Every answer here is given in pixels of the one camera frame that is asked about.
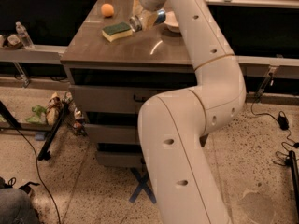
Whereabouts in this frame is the brown bowl with items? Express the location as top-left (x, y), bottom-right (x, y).
top-left (0, 34), bottom-right (22, 50)

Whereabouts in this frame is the snack bag pile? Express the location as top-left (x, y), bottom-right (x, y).
top-left (46, 92), bottom-right (63, 125)

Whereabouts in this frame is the redbull can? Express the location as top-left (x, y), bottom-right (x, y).
top-left (129, 9), bottom-right (166, 33)

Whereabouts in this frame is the green plastic bag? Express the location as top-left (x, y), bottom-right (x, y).
top-left (25, 105), bottom-right (47, 124)

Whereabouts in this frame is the black floor cable left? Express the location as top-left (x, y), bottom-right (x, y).
top-left (12, 126), bottom-right (63, 224)

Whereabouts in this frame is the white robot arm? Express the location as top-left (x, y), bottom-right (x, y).
top-left (138, 0), bottom-right (246, 224)

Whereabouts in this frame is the clear water bottle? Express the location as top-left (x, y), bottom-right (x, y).
top-left (16, 21), bottom-right (35, 49)

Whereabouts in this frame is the yellow green sponge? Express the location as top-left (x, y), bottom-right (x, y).
top-left (102, 22), bottom-right (133, 42)

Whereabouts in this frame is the black stand right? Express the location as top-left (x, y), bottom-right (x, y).
top-left (286, 150), bottom-right (299, 217)

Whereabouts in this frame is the person grey jeans knee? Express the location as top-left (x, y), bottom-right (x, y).
top-left (0, 189), bottom-right (40, 224)

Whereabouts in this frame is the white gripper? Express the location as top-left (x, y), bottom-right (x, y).
top-left (132, 0), bottom-right (166, 31)

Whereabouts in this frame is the blue tape cross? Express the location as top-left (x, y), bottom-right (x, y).
top-left (129, 168), bottom-right (156, 204)

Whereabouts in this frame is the grey drawer cabinet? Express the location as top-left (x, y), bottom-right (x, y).
top-left (62, 0), bottom-right (197, 155)

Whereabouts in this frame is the middle grey drawer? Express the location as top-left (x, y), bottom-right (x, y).
top-left (83, 123), bottom-right (209, 148)

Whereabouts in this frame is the grey drawer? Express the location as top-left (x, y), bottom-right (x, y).
top-left (83, 123), bottom-right (209, 148)
top-left (95, 151), bottom-right (145, 168)
top-left (69, 85), bottom-right (158, 114)

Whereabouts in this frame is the orange ball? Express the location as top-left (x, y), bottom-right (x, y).
top-left (101, 4), bottom-right (114, 17)

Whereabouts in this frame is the paper bowl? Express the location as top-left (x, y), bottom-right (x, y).
top-left (164, 11), bottom-right (180, 33)

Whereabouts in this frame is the bottom grey drawer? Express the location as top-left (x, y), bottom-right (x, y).
top-left (95, 151), bottom-right (145, 168)

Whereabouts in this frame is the black power adapter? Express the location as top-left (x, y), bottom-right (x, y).
top-left (278, 111), bottom-right (289, 131)

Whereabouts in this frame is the top grey drawer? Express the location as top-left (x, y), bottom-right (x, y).
top-left (69, 85), bottom-right (158, 114)

